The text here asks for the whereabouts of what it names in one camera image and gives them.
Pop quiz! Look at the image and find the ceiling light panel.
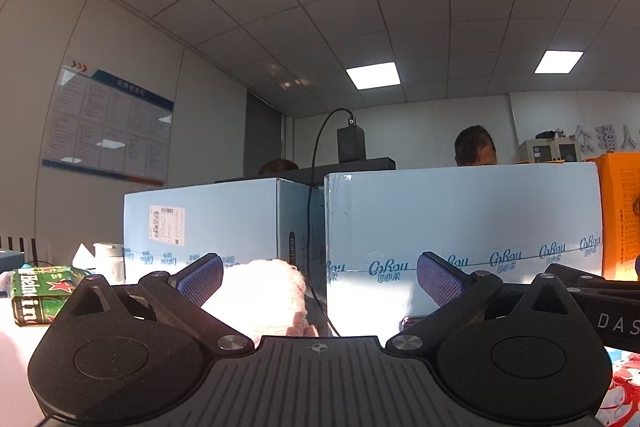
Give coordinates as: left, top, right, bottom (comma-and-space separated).
345, 62, 401, 90
533, 50, 585, 76

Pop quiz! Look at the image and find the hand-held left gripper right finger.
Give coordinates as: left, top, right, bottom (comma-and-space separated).
386, 251, 589, 354

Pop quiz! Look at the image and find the black cable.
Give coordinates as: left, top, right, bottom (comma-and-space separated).
306, 108, 357, 338

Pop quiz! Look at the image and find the orange cardboard box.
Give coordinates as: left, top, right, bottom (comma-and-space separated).
595, 152, 640, 283

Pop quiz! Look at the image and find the wall notice board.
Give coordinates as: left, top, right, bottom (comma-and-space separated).
41, 57, 175, 187

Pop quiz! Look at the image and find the black antenna router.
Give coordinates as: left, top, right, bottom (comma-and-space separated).
0, 235, 37, 266

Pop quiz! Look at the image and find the light blue box with label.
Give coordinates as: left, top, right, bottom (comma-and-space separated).
123, 177, 329, 308

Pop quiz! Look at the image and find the white lidded tumbler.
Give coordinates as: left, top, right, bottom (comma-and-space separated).
93, 242, 126, 286

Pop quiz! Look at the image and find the beige cabinet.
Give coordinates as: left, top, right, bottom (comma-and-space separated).
517, 136, 582, 166

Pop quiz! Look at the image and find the large light blue box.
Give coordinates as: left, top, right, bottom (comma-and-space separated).
323, 162, 605, 338

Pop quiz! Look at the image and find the red white printed cloth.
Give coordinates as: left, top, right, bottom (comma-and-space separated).
606, 349, 640, 427

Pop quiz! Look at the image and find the green beer carton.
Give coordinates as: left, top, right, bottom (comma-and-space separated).
10, 264, 97, 328

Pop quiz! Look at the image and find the white wall lettering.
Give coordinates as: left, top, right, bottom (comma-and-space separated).
571, 123, 640, 154

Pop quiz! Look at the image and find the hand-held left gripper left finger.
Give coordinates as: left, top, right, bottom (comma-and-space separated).
54, 252, 256, 355

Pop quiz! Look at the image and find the black adapter box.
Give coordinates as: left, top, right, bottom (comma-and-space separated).
337, 116, 369, 163

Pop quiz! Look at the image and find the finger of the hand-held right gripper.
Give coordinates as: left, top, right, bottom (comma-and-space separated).
570, 273, 640, 301

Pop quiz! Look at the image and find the pink knit sweater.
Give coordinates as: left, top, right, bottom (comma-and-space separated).
200, 258, 321, 338

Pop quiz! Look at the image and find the white tissue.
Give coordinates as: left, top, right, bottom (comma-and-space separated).
72, 243, 99, 269

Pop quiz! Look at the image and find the blue-grey tissue box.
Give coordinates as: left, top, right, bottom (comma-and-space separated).
0, 248, 27, 274

